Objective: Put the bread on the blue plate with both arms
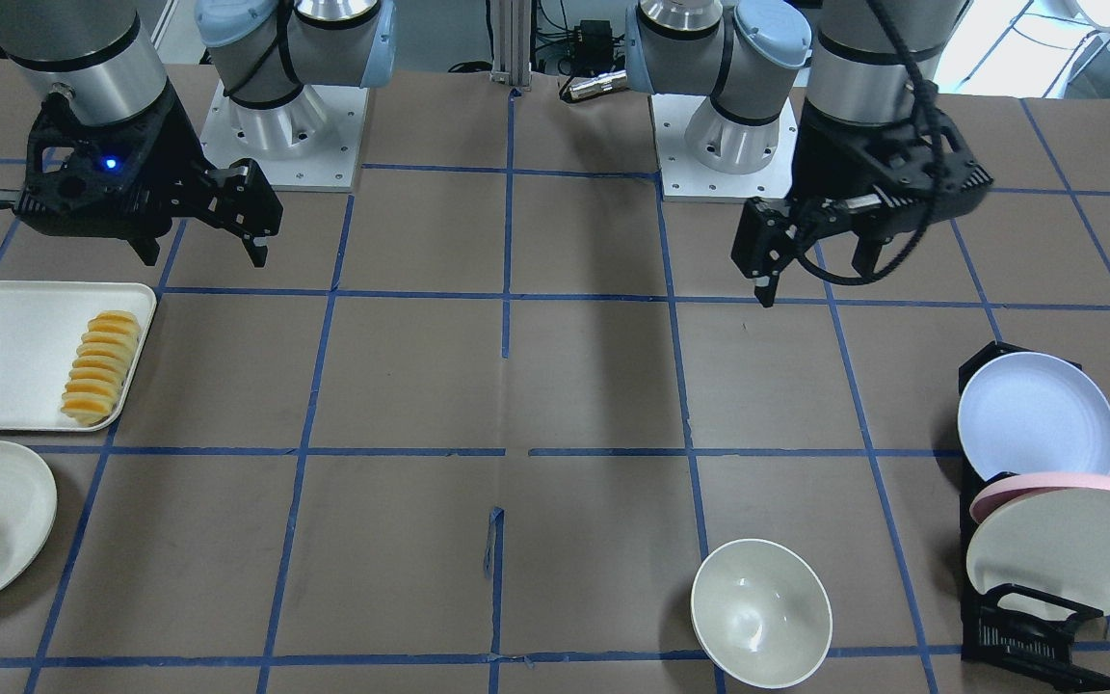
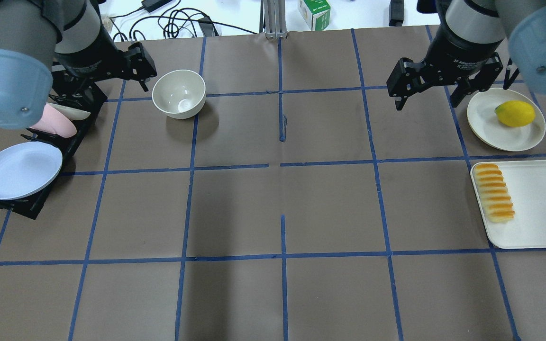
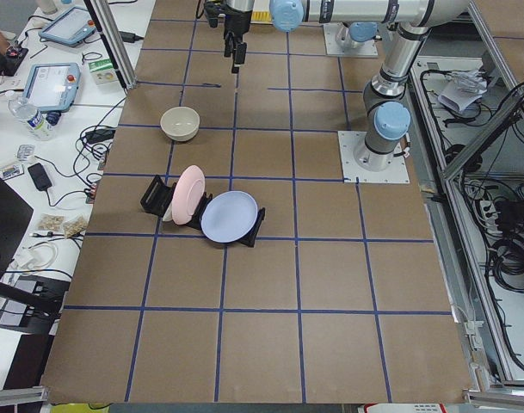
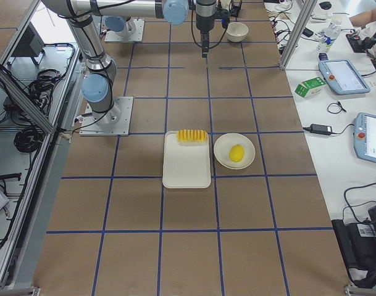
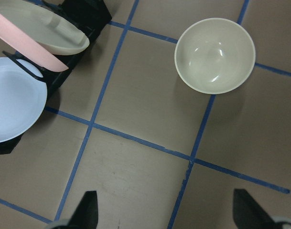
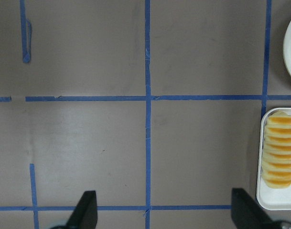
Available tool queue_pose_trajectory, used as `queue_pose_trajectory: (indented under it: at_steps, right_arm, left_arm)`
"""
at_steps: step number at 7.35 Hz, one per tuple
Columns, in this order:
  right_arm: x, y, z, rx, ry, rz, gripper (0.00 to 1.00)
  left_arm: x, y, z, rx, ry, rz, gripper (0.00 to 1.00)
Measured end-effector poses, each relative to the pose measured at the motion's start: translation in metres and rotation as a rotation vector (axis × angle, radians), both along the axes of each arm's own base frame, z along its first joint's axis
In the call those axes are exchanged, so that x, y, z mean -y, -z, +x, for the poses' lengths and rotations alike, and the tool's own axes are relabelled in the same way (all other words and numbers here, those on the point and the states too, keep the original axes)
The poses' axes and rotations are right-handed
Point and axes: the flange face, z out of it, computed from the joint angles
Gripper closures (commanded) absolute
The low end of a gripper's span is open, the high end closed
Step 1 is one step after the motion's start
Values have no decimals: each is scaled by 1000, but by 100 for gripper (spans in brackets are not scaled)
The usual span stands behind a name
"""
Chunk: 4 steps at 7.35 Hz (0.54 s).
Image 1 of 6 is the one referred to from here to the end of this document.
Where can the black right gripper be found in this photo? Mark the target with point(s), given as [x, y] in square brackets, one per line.
[172, 138]

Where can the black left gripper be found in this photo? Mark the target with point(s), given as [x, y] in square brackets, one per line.
[832, 146]

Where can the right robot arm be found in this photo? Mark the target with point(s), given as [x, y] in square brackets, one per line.
[97, 53]

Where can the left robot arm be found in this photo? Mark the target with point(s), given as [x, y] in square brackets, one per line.
[864, 60]

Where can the blue plate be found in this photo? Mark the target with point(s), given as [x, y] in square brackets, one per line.
[1024, 412]

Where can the pink plate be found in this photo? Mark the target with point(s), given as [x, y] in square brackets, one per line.
[1005, 489]

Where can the cream plate in rack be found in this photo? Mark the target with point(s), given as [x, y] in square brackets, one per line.
[1057, 542]

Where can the white rectangular tray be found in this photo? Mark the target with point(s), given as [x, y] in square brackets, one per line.
[41, 323]

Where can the white bowl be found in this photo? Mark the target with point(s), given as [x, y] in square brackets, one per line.
[761, 613]

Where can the black dish rack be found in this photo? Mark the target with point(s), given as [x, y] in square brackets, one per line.
[1005, 638]

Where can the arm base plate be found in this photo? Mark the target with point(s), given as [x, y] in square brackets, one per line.
[705, 157]
[324, 145]

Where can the aluminium frame post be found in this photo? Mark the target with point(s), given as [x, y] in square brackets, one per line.
[511, 34]

